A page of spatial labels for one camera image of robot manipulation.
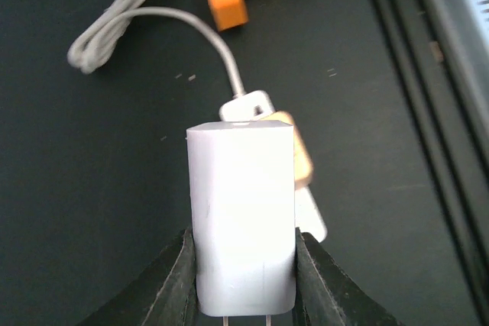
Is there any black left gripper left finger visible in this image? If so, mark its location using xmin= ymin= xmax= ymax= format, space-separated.
xmin=79 ymin=227 xmax=199 ymax=326

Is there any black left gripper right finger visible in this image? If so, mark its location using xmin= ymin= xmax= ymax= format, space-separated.
xmin=292 ymin=229 xmax=400 ymax=326

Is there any beige cube plug adapter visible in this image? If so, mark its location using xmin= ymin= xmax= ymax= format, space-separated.
xmin=264 ymin=111 xmax=314 ymax=189

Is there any white usb wall charger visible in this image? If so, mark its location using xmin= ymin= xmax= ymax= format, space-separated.
xmin=186 ymin=122 xmax=296 ymax=317

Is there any white power strip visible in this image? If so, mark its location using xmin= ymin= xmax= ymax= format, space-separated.
xmin=219 ymin=91 xmax=327 ymax=242

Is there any black mounting rail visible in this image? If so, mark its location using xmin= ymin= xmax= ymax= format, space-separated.
xmin=371 ymin=0 xmax=488 ymax=323

